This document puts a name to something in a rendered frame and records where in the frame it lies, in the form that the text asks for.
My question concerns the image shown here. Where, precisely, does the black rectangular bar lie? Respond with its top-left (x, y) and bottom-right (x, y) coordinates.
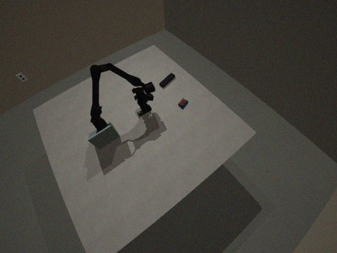
top-left (159, 73), bottom-right (175, 87)

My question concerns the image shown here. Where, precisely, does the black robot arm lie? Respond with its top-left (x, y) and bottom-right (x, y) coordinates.
top-left (90, 63), bottom-right (155, 131)

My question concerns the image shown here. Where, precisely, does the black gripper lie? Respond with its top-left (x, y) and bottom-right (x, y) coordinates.
top-left (135, 95), bottom-right (152, 113)

